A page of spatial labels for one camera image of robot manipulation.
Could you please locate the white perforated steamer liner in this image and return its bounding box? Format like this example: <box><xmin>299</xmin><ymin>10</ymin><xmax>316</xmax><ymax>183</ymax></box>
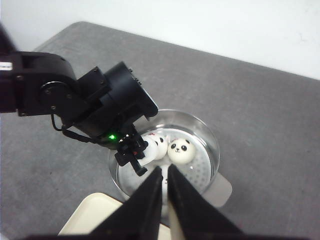
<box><xmin>115</xmin><ymin>127</ymin><xmax>214</xmax><ymax>196</ymax></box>

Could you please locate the cream plastic tray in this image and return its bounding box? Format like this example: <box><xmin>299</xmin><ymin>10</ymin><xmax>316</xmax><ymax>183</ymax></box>
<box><xmin>58</xmin><ymin>192</ymin><xmax>172</xmax><ymax>240</ymax></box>

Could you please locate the panda bun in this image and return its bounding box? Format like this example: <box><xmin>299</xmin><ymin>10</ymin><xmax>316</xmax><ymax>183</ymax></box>
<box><xmin>160</xmin><ymin>164</ymin><xmax>170</xmax><ymax>226</ymax></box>
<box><xmin>167</xmin><ymin>138</ymin><xmax>196</xmax><ymax>165</ymax></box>
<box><xmin>147</xmin><ymin>132</ymin><xmax>168</xmax><ymax>160</ymax></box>

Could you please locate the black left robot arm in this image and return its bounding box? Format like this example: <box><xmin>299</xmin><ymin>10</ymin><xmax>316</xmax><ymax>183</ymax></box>
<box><xmin>0</xmin><ymin>27</ymin><xmax>158</xmax><ymax>176</ymax></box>

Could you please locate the stainless steel steamer pot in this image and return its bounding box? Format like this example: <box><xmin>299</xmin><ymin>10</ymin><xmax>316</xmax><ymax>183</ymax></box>
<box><xmin>109</xmin><ymin>109</ymin><xmax>233</xmax><ymax>208</ymax></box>

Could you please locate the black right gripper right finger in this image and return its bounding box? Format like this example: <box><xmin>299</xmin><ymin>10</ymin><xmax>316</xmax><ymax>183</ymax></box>
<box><xmin>167</xmin><ymin>164</ymin><xmax>244</xmax><ymax>240</ymax></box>

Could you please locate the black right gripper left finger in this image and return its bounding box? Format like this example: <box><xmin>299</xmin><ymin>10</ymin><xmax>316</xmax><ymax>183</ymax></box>
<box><xmin>89</xmin><ymin>167</ymin><xmax>163</xmax><ymax>240</ymax></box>

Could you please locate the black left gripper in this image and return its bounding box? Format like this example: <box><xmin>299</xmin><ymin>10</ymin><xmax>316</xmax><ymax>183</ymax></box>
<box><xmin>62</xmin><ymin>62</ymin><xmax>158</xmax><ymax>177</ymax></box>

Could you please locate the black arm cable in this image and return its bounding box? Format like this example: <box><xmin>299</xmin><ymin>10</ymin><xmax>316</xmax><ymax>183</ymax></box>
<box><xmin>51</xmin><ymin>113</ymin><xmax>121</xmax><ymax>151</ymax></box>

